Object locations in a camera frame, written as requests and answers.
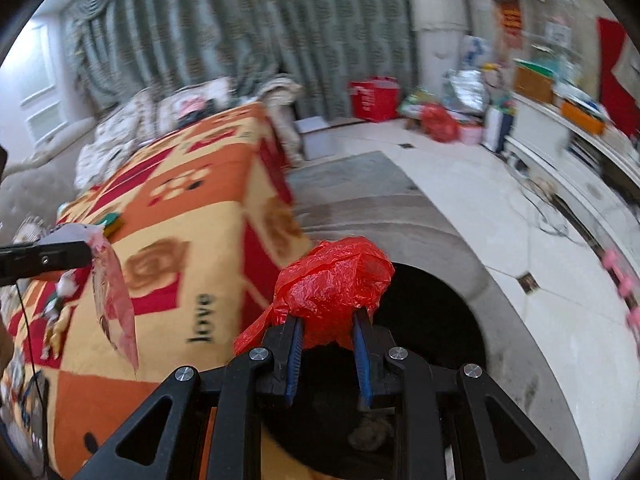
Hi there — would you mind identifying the white carved sofa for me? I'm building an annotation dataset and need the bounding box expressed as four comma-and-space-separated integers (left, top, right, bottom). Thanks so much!
257, 74, 306, 163

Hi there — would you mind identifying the white blue plastic bag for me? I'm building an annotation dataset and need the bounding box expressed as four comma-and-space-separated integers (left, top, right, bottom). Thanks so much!
460, 35, 491, 68

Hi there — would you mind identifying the orange box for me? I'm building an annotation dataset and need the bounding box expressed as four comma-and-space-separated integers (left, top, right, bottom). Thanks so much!
560, 99, 606, 135

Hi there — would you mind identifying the green patterned curtain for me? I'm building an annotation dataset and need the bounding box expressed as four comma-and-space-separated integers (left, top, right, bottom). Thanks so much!
60, 0, 418, 121

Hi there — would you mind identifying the white box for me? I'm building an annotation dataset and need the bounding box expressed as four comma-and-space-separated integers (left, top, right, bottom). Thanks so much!
295, 117, 331, 161

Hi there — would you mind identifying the filled red plastic bag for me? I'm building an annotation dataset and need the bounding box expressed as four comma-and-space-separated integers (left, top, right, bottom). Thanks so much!
420, 102, 461, 143

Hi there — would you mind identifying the white tv cabinet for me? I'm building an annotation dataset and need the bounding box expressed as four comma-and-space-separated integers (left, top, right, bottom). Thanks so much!
502, 92, 640, 311

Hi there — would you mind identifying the floral cushion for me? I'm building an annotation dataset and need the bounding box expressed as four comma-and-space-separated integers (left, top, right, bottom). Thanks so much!
155, 80, 236, 121
95, 87, 161, 146

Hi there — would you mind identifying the red plastic bag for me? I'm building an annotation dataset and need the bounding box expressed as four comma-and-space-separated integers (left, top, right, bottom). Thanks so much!
233, 237, 396, 356
420, 102, 461, 143

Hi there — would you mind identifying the brown box with green lid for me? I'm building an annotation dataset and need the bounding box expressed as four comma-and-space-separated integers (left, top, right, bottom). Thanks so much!
514, 59, 556, 105

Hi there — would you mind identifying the red storage box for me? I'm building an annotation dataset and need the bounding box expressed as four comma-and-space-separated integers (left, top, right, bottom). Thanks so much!
349, 76, 402, 122

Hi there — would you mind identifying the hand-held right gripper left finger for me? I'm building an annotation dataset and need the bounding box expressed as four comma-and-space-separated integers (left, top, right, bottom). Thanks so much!
65, 316, 306, 480

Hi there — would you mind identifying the pink white plastic wrapper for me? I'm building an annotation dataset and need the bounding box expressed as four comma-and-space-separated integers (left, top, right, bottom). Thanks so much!
37, 224, 140, 371

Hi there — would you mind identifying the red cloth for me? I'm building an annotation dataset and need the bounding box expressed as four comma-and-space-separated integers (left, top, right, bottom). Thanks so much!
597, 17, 640, 136

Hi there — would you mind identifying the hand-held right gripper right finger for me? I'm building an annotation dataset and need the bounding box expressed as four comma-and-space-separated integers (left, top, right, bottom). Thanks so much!
351, 307, 576, 480

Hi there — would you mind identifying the orange printed blanket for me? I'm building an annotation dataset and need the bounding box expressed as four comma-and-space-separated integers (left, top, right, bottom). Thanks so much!
0, 101, 321, 480

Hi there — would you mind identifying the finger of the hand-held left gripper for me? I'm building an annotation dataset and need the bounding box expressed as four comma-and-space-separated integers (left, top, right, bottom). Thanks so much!
0, 241, 94, 283

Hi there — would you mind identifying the white lace covered column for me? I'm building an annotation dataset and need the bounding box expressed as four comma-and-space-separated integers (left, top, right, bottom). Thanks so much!
405, 0, 476, 91

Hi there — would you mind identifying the floor cable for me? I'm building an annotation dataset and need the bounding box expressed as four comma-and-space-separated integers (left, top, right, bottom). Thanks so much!
520, 180, 571, 236

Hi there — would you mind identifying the red hanging knot ornament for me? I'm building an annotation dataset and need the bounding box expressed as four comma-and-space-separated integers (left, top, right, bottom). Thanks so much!
497, 0, 523, 51

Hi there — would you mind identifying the white shopping bag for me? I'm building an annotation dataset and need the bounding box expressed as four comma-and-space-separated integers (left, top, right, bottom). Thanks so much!
482, 105, 516, 153

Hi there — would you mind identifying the silver foil bag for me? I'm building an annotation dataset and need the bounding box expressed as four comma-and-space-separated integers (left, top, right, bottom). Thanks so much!
445, 70, 488, 111

